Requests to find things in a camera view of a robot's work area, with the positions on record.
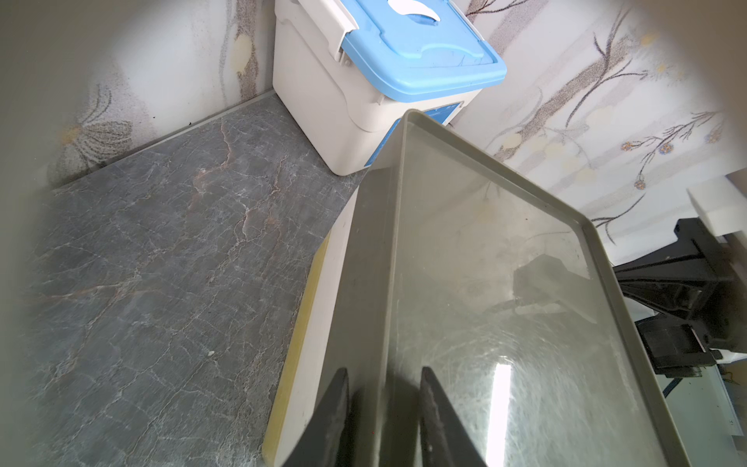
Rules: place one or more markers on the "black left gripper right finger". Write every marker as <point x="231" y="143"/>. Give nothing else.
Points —
<point x="443" y="438"/>

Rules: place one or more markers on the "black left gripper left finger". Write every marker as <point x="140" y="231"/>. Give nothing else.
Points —
<point x="323" y="442"/>

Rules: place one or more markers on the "olive cream drawer cabinet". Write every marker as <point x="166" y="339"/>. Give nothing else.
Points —
<point x="445" y="258"/>

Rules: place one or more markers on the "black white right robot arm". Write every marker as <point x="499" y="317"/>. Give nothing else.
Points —
<point x="696" y="285"/>

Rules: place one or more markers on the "white bin with blue lid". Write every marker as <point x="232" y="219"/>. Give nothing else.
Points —
<point x="348" y="71"/>

